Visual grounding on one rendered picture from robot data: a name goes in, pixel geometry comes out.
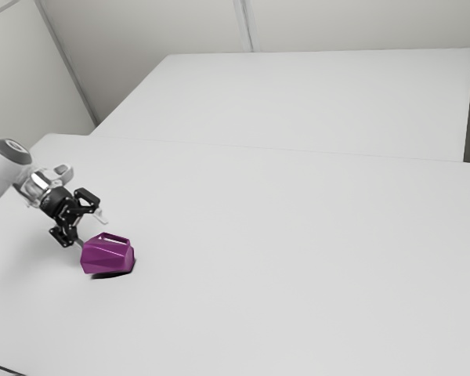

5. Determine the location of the purple faceted mug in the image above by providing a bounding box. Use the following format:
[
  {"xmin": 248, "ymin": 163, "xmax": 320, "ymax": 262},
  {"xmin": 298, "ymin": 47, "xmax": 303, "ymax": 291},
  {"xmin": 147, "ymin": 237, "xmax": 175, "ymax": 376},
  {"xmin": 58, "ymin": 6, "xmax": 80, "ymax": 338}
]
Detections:
[{"xmin": 80, "ymin": 231, "xmax": 136, "ymax": 275}]

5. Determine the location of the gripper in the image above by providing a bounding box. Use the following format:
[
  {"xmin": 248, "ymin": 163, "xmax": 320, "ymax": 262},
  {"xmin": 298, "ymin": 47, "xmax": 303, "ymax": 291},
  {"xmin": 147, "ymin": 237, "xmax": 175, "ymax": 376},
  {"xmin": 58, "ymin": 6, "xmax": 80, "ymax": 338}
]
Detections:
[{"xmin": 39, "ymin": 186, "xmax": 110, "ymax": 249}]

